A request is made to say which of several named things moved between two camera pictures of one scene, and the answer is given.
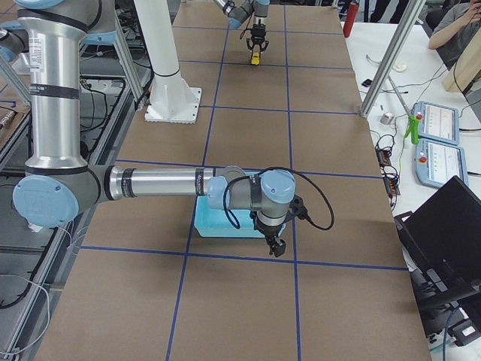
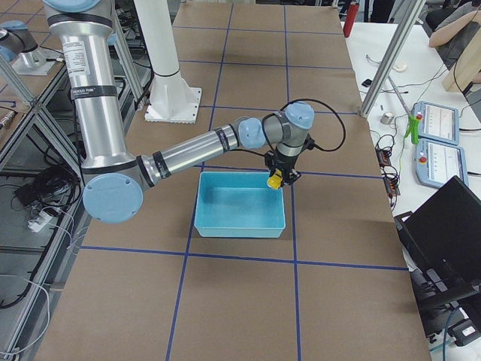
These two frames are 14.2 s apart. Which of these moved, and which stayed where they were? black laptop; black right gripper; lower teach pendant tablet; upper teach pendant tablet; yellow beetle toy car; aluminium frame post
Moved: yellow beetle toy car; black right gripper
Stayed: lower teach pendant tablet; black laptop; upper teach pendant tablet; aluminium frame post
